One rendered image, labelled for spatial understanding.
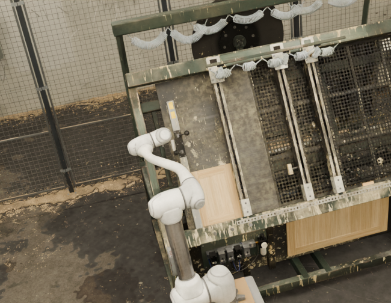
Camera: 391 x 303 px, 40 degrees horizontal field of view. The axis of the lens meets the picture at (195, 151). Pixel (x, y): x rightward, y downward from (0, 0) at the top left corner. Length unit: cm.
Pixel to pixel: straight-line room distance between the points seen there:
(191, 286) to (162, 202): 55
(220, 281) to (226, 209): 87
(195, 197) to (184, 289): 57
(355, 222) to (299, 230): 50
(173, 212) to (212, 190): 101
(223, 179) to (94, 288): 172
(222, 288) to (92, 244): 248
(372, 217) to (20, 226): 360
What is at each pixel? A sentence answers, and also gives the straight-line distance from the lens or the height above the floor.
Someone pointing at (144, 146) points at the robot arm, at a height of 172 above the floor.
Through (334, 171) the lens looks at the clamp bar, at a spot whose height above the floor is 106.
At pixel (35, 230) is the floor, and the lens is 603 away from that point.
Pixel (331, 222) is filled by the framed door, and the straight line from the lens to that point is 463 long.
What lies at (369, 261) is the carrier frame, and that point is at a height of 17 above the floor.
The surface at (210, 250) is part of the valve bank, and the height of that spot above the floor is 74.
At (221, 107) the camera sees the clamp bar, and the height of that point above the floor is 162.
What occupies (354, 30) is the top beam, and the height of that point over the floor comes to 193.
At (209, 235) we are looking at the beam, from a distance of 399.
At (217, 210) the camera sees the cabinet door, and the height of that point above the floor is 97.
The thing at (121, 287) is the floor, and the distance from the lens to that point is 501.
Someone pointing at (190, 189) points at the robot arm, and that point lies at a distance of 306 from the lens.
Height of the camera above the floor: 333
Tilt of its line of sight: 30 degrees down
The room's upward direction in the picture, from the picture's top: 8 degrees counter-clockwise
